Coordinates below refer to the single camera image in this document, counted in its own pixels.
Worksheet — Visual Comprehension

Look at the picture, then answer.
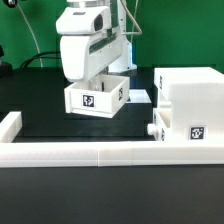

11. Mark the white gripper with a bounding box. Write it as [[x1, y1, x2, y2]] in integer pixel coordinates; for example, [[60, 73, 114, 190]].
[[56, 6, 125, 91]]

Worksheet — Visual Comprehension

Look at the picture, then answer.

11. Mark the white drawer with tag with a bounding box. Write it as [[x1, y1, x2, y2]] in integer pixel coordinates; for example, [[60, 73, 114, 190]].
[[147, 108, 171, 141], [64, 75, 130, 118]]

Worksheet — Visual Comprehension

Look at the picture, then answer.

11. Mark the white front drawer with tag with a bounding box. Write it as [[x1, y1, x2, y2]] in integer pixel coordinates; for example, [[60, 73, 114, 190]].
[[147, 108, 171, 141]]

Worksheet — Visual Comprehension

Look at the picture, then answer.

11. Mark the white drawer cabinet box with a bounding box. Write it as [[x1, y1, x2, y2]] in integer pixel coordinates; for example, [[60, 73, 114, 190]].
[[154, 67, 224, 143]]

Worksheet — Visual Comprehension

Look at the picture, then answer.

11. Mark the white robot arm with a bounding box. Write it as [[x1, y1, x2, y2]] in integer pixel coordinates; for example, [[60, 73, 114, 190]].
[[56, 0, 137, 82]]

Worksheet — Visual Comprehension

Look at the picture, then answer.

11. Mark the white sheet of tags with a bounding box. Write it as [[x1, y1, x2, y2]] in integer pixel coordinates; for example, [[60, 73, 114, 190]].
[[128, 89, 151, 103]]

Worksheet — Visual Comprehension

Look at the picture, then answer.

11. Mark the black device at left edge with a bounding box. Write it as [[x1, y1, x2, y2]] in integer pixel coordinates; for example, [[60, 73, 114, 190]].
[[0, 45, 13, 78]]

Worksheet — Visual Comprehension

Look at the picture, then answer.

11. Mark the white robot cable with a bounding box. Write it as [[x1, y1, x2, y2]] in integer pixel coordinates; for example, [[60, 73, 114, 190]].
[[120, 0, 144, 38]]

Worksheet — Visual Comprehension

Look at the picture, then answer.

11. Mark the black cable bundle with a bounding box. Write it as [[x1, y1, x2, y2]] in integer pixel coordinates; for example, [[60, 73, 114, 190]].
[[19, 49, 62, 69]]

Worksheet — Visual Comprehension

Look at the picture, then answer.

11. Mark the white thin cable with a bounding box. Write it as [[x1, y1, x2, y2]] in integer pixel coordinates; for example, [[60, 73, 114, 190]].
[[15, 3, 45, 69]]

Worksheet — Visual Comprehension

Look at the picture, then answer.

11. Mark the white U-shaped frame barrier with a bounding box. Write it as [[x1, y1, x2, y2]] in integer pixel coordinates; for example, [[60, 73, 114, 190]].
[[0, 112, 224, 168]]

